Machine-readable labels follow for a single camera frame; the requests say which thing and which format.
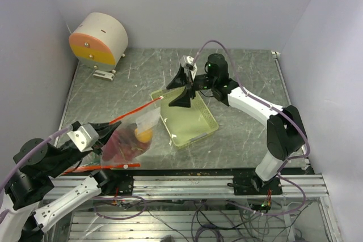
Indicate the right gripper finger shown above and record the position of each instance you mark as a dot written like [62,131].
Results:
[179,80]
[184,99]

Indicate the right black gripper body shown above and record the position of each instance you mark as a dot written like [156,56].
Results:
[201,82]

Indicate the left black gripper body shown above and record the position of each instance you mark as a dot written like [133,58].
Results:
[97,147]

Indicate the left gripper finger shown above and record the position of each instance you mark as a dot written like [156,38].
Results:
[99,126]
[105,134]

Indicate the clear orange zip bag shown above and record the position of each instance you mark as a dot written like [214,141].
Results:
[90,161]

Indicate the orange fruit toy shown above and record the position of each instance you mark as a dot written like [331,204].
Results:
[143,136]

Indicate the purple sweet potato toy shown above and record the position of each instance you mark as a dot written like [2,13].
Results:
[112,151]

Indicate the purple grape bunch toy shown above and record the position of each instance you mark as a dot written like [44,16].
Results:
[130,148]

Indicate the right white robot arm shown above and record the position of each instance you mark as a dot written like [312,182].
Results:
[285,131]

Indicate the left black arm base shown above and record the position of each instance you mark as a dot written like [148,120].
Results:
[119,184]

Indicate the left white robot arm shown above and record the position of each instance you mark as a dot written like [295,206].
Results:
[37,163]

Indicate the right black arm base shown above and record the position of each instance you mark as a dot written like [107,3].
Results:
[243,186]

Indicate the pale green plastic basket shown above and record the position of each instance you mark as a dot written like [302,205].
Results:
[185,125]

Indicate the small white grey block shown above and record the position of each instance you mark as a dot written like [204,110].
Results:
[109,76]

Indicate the white corner clip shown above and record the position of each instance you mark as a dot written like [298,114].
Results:
[275,53]

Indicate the round cream drawer cabinet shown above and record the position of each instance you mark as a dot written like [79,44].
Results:
[99,42]

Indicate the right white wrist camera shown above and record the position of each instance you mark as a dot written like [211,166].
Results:
[188,65]

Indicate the aluminium frame rail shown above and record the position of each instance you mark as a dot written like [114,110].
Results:
[197,205]

